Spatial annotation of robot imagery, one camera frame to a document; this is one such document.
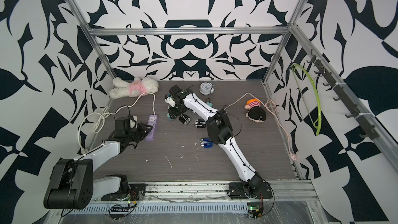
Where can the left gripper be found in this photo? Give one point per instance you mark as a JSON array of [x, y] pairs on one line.
[[144, 129]]

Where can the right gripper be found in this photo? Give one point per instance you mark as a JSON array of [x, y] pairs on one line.
[[173, 112]]

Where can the black shaver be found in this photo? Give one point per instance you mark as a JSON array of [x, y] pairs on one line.
[[200, 123], [185, 119]]

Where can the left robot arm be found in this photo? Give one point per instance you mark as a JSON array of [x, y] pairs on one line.
[[72, 184]]

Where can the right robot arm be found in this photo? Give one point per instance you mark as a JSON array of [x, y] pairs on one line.
[[220, 132]]

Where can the blue electric shaver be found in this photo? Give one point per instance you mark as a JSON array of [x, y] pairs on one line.
[[206, 143]]

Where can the small white alarm clock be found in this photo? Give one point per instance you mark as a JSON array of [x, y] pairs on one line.
[[206, 88]]

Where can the white pink plush toy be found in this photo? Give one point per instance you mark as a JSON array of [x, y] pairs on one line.
[[136, 88]]

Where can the black haired doll toy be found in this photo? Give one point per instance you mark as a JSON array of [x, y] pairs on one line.
[[255, 112]]

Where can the black hook rack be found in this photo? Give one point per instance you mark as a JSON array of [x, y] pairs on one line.
[[346, 96]]

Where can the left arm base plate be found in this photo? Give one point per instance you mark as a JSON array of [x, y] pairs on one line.
[[132, 192]]

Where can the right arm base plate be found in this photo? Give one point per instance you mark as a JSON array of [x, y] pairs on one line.
[[244, 191]]

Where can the green hoop on wall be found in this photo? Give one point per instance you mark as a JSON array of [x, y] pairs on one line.
[[316, 122]]

